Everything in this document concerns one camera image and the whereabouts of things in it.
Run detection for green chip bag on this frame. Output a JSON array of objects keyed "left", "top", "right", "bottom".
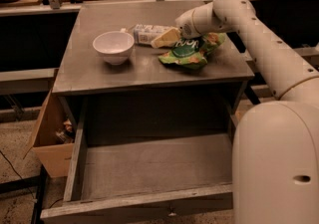
[{"left": 159, "top": 33, "right": 226, "bottom": 70}]

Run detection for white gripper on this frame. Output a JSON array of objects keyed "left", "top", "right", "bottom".
[{"left": 151, "top": 8, "right": 202, "bottom": 49}]

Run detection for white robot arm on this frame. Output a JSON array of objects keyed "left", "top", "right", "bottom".
[{"left": 175, "top": 0, "right": 319, "bottom": 224}]

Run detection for brown cardboard box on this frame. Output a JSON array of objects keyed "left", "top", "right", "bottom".
[{"left": 23, "top": 68, "right": 76, "bottom": 179}]

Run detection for white ceramic bowl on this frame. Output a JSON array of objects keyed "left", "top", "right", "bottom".
[{"left": 93, "top": 31, "right": 135, "bottom": 65}]

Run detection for grey wooden cabinet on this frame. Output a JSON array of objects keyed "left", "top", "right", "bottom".
[{"left": 53, "top": 1, "right": 253, "bottom": 145}]

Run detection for black floor cable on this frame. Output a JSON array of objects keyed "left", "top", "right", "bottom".
[{"left": 0, "top": 149, "right": 38, "bottom": 202}]

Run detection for open grey top drawer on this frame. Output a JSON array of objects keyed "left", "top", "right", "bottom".
[{"left": 40, "top": 112, "right": 240, "bottom": 224}]

